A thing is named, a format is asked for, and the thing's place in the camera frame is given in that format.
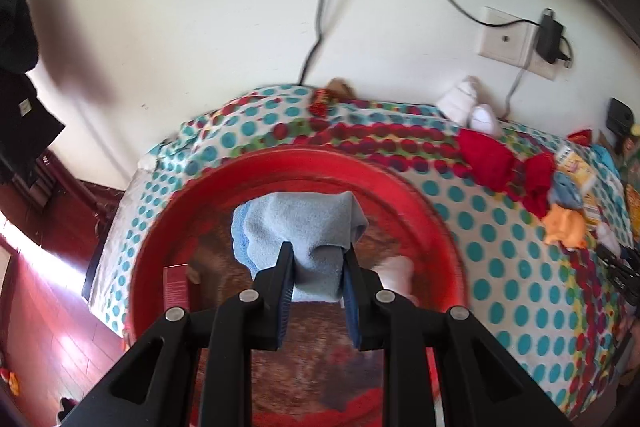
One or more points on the white cloth wad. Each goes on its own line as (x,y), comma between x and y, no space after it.
(147,162)

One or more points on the red sock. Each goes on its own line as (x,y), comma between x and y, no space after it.
(487,157)
(537,177)

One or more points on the white plastic bag bundle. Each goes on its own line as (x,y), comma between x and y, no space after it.
(397,272)

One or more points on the polka dot blanket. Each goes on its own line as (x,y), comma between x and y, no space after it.
(500,267)

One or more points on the black box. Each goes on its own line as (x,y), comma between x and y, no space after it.
(620,117)

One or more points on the dark wooden stand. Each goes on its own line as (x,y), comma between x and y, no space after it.
(75,197)

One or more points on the small red packet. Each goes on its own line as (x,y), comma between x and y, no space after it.
(581,138)

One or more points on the red plastic basin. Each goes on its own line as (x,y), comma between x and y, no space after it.
(310,167)

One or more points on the light blue cloth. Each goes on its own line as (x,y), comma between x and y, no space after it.
(607,162)

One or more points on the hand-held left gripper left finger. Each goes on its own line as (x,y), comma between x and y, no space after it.
(286,302)

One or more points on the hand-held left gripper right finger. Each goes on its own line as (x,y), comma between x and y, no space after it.
(350,307)

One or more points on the orange floor toy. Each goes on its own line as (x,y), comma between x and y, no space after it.
(9,377)

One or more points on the orange rubber toy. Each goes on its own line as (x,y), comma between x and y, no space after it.
(565,227)

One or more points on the black power adapter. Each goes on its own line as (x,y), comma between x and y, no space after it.
(549,37)

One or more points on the light blue sock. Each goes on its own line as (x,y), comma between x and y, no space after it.
(565,189)
(310,227)

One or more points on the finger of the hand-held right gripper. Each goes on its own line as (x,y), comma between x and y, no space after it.
(622,272)

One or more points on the yellow packet box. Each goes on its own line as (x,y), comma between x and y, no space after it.
(575,164)

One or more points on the red candy wrapper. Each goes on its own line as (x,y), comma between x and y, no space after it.
(320,102)

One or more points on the dark floor object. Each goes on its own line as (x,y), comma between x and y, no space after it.
(67,408)

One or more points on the dark hanging clothing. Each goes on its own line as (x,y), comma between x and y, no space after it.
(20,107)

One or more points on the red cardboard box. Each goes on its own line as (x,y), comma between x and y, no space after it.
(177,287)

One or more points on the white sock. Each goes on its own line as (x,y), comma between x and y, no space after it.
(484,119)
(462,99)

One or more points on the white wall outlet plate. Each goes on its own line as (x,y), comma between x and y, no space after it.
(500,37)

